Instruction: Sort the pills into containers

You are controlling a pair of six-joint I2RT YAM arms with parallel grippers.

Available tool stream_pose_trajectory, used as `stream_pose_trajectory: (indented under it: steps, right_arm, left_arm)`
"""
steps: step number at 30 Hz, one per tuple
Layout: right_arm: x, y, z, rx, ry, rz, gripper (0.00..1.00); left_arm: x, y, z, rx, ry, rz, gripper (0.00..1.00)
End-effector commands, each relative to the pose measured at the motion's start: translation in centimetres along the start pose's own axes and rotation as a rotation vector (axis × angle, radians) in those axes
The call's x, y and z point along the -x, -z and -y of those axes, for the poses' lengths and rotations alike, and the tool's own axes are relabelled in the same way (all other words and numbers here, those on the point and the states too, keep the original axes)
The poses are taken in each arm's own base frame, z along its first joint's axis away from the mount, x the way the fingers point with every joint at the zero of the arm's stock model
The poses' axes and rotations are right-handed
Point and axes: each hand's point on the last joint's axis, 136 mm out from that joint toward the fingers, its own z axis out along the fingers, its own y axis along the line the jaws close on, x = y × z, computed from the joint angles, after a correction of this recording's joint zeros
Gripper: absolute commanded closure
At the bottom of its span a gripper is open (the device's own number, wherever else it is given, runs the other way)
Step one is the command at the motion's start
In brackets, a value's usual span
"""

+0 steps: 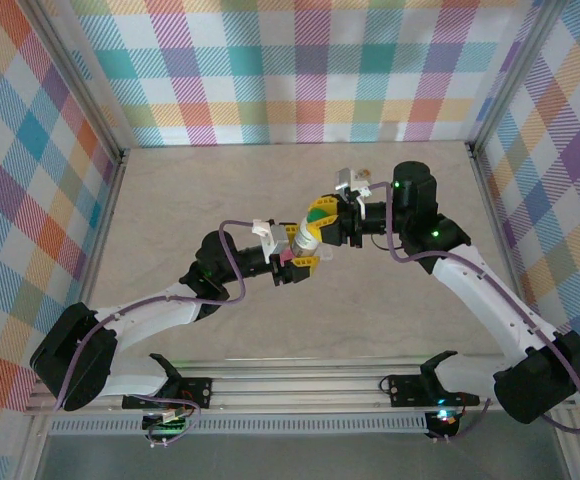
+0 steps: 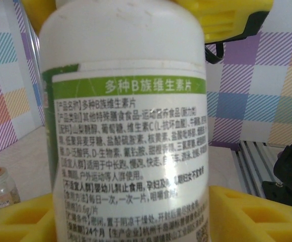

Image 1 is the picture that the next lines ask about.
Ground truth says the white pill bottle green cap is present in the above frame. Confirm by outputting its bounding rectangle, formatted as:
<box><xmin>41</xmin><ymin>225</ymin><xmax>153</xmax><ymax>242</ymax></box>
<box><xmin>291</xmin><ymin>208</ymin><xmax>330</xmax><ymax>260</ymax></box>

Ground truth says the pink clear pill organizer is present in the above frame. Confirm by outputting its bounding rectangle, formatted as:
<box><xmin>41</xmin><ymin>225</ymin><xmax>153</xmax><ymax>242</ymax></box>
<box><xmin>280</xmin><ymin>243</ymin><xmax>335</xmax><ymax>266</ymax></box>

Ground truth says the left controller board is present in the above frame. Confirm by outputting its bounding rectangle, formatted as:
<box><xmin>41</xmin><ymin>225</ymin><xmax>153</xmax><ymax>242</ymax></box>
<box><xmin>141</xmin><ymin>405</ymin><xmax>194</xmax><ymax>449</ymax></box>

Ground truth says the controller board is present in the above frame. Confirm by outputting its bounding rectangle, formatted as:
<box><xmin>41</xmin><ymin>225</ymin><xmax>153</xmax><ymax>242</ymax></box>
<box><xmin>425</xmin><ymin>407</ymin><xmax>466</xmax><ymax>442</ymax></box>
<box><xmin>141</xmin><ymin>405</ymin><xmax>194</xmax><ymax>449</ymax></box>

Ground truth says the right controller board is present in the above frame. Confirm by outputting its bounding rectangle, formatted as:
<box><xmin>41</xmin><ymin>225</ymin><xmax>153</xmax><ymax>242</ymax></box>
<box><xmin>425</xmin><ymin>407</ymin><xmax>466</xmax><ymax>442</ymax></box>

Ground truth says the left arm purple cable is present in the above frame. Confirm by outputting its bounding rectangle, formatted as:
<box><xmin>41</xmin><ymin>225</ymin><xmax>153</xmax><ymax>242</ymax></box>
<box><xmin>54</xmin><ymin>219</ymin><xmax>271</xmax><ymax>449</ymax></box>

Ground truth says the right aluminium side rail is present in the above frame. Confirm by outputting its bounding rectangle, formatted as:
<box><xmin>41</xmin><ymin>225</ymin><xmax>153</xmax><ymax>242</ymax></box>
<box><xmin>467</xmin><ymin>144</ymin><xmax>546</xmax><ymax>366</ymax></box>

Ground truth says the aluminium side rail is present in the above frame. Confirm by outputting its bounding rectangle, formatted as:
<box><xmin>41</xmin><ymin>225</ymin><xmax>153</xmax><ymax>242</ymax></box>
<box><xmin>467</xmin><ymin>144</ymin><xmax>546</xmax><ymax>366</ymax></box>
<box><xmin>57</xmin><ymin>147</ymin><xmax>131</xmax><ymax>374</ymax></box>

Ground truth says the left aluminium side rail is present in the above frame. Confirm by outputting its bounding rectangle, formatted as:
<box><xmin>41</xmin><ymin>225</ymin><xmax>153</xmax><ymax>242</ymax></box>
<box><xmin>57</xmin><ymin>147</ymin><xmax>131</xmax><ymax>374</ymax></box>

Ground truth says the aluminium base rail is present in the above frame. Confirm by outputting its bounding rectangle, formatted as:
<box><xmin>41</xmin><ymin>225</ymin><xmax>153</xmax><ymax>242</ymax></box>
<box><xmin>23</xmin><ymin>349</ymin><xmax>577</xmax><ymax>416</ymax></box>

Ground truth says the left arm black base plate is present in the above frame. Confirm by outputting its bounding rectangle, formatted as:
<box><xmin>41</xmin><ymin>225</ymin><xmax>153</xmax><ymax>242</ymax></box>
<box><xmin>121</xmin><ymin>377</ymin><xmax>215</xmax><ymax>412</ymax></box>

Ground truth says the right aluminium corner post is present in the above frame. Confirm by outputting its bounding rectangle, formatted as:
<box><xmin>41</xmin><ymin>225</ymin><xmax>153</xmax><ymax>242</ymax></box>
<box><xmin>467</xmin><ymin>0</ymin><xmax>569</xmax><ymax>156</ymax></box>

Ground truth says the aluminium corner post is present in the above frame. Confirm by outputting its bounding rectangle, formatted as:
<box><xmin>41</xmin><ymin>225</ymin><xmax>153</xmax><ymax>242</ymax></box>
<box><xmin>467</xmin><ymin>0</ymin><xmax>569</xmax><ymax>156</ymax></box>
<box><xmin>27</xmin><ymin>0</ymin><xmax>129</xmax><ymax>161</ymax></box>

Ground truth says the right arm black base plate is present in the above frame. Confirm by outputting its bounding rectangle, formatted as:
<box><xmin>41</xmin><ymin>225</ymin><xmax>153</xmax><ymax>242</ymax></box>
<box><xmin>387</xmin><ymin>373</ymin><xmax>481</xmax><ymax>409</ymax></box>

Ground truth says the grey slotted cable duct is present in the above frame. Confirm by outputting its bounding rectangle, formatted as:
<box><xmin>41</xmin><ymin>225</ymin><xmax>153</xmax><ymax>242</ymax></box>
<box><xmin>47</xmin><ymin>413</ymin><xmax>431</xmax><ymax>437</ymax></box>

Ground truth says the left aluminium corner post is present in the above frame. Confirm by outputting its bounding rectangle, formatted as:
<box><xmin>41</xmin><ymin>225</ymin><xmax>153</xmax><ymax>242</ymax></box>
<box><xmin>27</xmin><ymin>0</ymin><xmax>129</xmax><ymax>161</ymax></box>

